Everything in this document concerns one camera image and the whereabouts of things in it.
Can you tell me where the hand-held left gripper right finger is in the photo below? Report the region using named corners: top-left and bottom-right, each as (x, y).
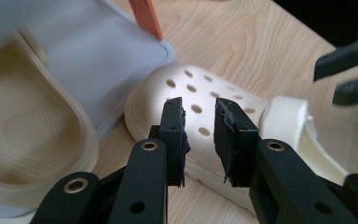
top-left (213, 97), bottom-right (358, 224)

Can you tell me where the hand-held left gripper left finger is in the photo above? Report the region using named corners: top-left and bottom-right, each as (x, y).
top-left (107, 96), bottom-right (192, 224)

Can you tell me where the cream perforated clog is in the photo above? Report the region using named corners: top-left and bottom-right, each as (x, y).
top-left (123, 63), bottom-right (350, 217)
top-left (0, 28), bottom-right (101, 210)

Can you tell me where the white two-tier shoe rack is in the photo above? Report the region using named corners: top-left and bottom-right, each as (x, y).
top-left (0, 0), bottom-right (177, 219)

